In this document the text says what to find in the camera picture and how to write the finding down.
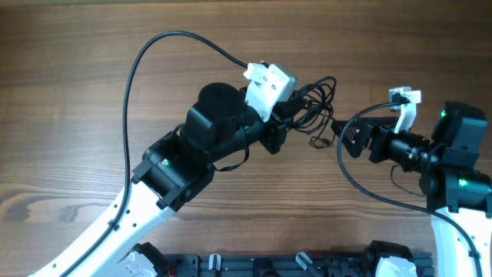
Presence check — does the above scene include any thick black USB cable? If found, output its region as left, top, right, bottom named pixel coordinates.
left=288, top=75, right=338, bottom=135

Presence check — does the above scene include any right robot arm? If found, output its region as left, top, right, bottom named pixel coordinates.
left=332, top=98, right=491, bottom=276

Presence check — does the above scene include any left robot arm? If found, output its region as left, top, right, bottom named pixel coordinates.
left=36, top=82, right=306, bottom=276

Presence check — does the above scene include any black right camera cable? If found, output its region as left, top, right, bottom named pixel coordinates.
left=336, top=95, right=484, bottom=277

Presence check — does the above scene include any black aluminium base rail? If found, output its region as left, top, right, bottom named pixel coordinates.
left=164, top=254, right=371, bottom=277

